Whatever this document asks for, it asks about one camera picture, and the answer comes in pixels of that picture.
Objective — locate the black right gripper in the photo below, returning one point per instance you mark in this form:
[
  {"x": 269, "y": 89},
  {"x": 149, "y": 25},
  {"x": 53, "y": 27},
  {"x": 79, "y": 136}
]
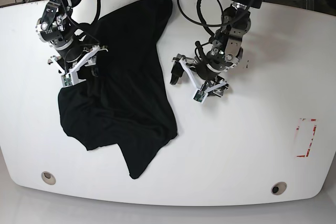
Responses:
[{"x": 75, "y": 52}]

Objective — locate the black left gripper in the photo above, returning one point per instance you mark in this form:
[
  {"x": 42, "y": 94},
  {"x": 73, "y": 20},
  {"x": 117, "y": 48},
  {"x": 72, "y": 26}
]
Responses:
[{"x": 204, "y": 71}]

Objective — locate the black T-shirt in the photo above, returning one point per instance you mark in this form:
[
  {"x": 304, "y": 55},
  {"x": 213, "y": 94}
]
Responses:
[{"x": 126, "y": 102}]

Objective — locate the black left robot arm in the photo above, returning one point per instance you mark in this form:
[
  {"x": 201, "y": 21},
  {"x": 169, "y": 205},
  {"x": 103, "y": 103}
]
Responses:
[{"x": 226, "y": 51}]

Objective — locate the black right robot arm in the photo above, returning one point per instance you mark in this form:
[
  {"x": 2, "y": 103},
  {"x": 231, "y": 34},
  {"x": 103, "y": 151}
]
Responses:
[{"x": 68, "y": 37}]

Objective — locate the left table grommet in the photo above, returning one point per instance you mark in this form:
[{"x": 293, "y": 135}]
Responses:
[{"x": 48, "y": 178}]

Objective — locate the table grommet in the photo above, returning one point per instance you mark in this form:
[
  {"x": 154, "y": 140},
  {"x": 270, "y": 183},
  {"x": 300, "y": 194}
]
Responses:
[
  {"x": 48, "y": 178},
  {"x": 279, "y": 188}
]

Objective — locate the red tape rectangle marker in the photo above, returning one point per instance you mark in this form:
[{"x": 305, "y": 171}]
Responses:
[{"x": 304, "y": 136}]

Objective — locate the right table grommet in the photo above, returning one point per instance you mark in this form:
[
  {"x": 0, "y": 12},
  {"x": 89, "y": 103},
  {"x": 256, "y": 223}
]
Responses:
[{"x": 279, "y": 188}]

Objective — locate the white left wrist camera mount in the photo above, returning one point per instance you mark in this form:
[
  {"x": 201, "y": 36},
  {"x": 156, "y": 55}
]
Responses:
[{"x": 202, "y": 87}]

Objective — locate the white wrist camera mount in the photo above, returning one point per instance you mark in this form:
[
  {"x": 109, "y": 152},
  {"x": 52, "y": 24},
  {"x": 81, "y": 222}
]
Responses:
[
  {"x": 73, "y": 66},
  {"x": 202, "y": 87}
]

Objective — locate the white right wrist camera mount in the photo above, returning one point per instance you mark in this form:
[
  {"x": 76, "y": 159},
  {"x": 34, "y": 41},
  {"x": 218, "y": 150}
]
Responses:
[{"x": 73, "y": 66}]

